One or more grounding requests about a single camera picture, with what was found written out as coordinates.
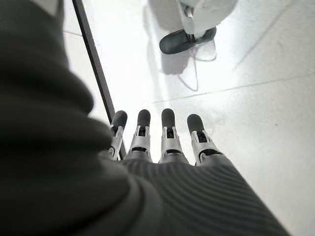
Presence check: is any robot left hand dark palm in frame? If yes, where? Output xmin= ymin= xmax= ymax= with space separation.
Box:
xmin=0 ymin=0 xmax=292 ymax=236

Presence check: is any thin white cable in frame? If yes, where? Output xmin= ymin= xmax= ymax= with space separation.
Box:
xmin=177 ymin=39 xmax=218 ymax=92

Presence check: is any robot white leg black foot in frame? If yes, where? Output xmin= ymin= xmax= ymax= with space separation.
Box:
xmin=159 ymin=0 xmax=239 ymax=55

